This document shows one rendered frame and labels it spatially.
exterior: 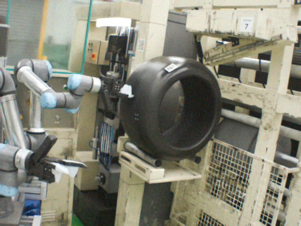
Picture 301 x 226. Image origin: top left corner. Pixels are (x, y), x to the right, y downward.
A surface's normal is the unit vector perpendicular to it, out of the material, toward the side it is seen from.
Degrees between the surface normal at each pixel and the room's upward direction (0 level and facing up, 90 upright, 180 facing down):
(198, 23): 90
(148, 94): 77
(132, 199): 90
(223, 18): 90
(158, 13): 90
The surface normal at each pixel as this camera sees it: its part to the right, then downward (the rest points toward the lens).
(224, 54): -0.84, -0.03
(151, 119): 0.36, 0.23
